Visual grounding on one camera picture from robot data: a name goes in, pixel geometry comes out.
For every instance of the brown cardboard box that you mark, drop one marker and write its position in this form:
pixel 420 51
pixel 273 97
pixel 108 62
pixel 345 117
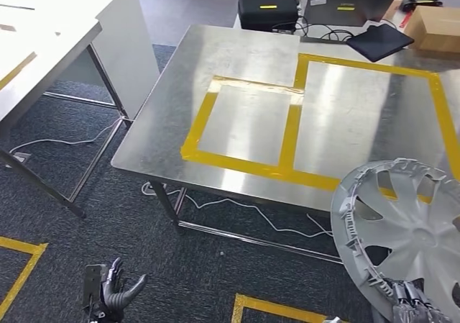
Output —
pixel 434 30

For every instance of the red pen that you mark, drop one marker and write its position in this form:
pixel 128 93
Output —
pixel 406 19

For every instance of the black router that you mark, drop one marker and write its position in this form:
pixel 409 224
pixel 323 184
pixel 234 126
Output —
pixel 422 1

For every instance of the stainless steel workbench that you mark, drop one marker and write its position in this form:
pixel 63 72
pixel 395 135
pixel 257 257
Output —
pixel 244 130

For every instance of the grey plastic wheel hubcap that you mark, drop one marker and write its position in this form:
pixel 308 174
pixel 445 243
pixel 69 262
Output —
pixel 413 235

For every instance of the black flat pad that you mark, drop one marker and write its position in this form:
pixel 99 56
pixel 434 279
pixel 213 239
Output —
pixel 381 42

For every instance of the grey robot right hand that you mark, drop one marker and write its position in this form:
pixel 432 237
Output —
pixel 413 309

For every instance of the dark grey laptop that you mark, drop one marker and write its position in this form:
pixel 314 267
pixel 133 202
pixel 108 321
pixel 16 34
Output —
pixel 352 1

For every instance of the yellow floor tape square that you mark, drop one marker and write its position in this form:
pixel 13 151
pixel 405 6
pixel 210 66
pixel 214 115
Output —
pixel 25 268
pixel 273 306

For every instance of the white panel desk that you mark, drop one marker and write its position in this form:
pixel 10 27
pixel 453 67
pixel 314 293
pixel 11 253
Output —
pixel 126 49

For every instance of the white top steel leg table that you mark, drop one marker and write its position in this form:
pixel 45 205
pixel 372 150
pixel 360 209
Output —
pixel 43 49

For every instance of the black hard case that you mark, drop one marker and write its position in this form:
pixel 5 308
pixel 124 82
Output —
pixel 268 11

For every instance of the floor power socket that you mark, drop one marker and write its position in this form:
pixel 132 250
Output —
pixel 154 189
pixel 18 159

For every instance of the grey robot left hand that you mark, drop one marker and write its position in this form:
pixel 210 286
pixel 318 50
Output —
pixel 115 297

